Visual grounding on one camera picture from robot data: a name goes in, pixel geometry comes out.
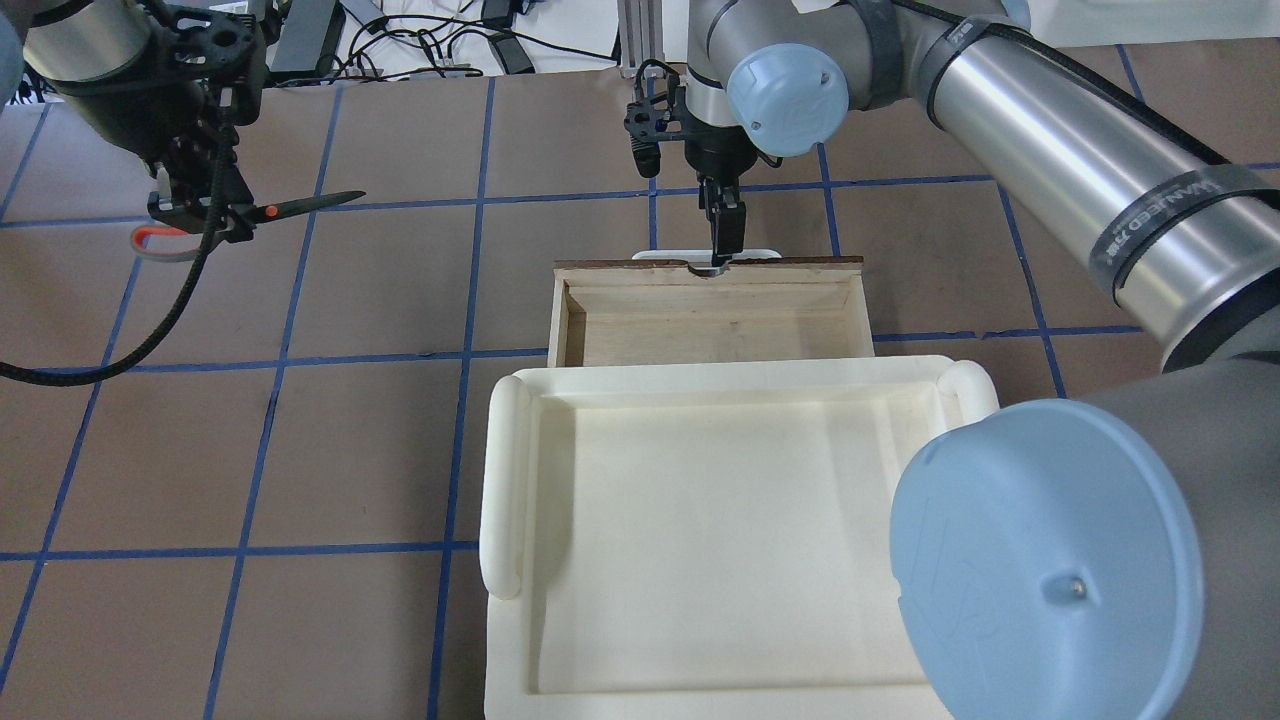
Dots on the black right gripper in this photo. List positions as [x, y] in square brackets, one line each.
[716, 157]

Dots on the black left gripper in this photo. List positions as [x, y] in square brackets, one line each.
[193, 150]

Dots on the orange grey handled scissors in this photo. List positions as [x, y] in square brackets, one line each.
[241, 220]

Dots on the white drawer handle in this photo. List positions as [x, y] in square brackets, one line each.
[702, 257]

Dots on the light wooden drawer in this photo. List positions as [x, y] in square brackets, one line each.
[660, 312]

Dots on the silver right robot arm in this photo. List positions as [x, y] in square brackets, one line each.
[1100, 231]

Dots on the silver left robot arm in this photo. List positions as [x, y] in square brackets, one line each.
[166, 82]

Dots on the black power adapter brick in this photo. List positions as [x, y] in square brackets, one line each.
[309, 38]

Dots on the white plastic tray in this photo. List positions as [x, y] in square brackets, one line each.
[707, 541]

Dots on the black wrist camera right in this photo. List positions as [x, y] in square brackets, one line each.
[654, 117]

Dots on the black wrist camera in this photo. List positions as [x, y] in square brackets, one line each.
[654, 117]
[222, 45]

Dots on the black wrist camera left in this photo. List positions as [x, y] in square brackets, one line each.
[222, 45]

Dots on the aluminium frame post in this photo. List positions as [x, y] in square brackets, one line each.
[640, 32]

